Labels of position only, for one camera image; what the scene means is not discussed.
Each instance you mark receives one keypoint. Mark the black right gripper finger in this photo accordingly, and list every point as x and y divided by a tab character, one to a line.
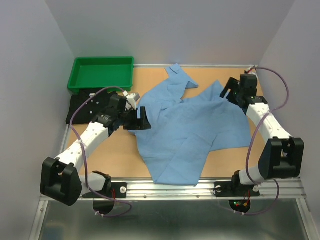
230	88
230	96

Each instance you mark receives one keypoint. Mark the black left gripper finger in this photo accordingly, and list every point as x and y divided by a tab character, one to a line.
141	123
133	114

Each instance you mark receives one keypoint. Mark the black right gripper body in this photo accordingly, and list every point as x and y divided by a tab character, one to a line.
240	93

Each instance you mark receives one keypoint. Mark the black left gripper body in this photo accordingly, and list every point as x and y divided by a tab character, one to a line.
121	115

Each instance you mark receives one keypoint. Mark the light blue long sleeve shirt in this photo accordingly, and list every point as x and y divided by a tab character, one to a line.
185	130

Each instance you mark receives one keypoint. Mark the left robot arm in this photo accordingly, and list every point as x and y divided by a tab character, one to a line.
60	179

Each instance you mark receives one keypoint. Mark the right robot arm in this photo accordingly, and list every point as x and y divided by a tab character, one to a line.
282	155

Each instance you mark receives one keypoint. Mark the folded black shirt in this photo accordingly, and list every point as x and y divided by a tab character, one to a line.
91	109

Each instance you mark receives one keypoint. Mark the green plastic tray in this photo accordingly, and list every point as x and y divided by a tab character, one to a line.
101	72

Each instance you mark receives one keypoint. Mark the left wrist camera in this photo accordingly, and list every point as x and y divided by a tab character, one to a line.
132	98

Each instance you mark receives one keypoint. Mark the aluminium mounting rail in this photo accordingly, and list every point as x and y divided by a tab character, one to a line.
146	190

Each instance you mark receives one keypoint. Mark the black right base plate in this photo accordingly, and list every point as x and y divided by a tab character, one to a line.
226	189

